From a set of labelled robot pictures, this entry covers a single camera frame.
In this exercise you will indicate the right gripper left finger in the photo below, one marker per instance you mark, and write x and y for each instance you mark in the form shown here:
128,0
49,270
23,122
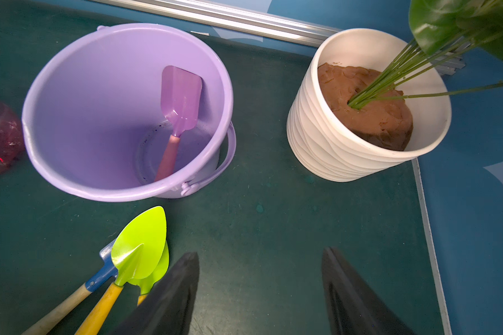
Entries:
168,309

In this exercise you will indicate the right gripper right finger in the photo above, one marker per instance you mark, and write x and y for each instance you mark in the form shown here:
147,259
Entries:
352,306

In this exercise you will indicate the green trowel yellow handle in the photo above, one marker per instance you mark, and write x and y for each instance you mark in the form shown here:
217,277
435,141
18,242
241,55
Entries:
135,254

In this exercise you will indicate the blue shovel wooden handle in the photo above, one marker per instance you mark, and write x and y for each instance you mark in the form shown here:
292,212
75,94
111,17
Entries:
49,321

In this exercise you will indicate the purple plastic bucket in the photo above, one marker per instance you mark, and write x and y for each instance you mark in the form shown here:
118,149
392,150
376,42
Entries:
93,123

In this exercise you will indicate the purple toy scoop pink handle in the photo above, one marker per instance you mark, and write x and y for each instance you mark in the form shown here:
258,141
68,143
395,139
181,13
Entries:
180,100

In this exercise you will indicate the white ribbed plant pot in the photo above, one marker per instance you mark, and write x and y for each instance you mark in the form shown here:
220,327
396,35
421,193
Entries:
340,143

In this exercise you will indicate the green artificial plant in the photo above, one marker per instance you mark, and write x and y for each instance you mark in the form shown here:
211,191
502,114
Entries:
441,30

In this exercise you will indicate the aluminium back frame bar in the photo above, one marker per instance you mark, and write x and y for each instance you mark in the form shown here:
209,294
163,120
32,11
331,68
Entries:
242,24

